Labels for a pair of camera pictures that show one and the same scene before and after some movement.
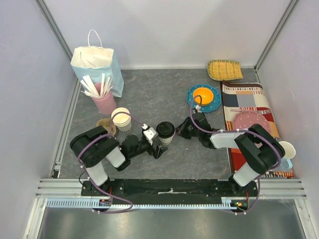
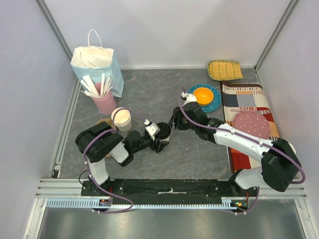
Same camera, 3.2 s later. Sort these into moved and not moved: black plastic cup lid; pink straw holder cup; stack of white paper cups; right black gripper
Moved: right black gripper
Not moved: pink straw holder cup; black plastic cup lid; stack of white paper cups
